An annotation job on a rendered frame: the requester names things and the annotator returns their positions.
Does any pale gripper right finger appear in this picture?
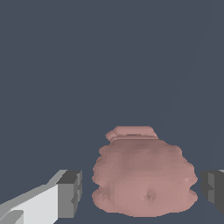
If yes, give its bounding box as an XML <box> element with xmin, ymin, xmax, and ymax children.
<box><xmin>199</xmin><ymin>169</ymin><xmax>224</xmax><ymax>216</ymax></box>

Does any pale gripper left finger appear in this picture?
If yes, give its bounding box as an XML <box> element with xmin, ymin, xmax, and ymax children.
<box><xmin>0</xmin><ymin>169</ymin><xmax>83</xmax><ymax>224</ymax></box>

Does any pink lumpy object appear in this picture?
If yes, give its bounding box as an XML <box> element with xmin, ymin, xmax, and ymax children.
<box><xmin>91</xmin><ymin>125</ymin><xmax>199</xmax><ymax>218</ymax></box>

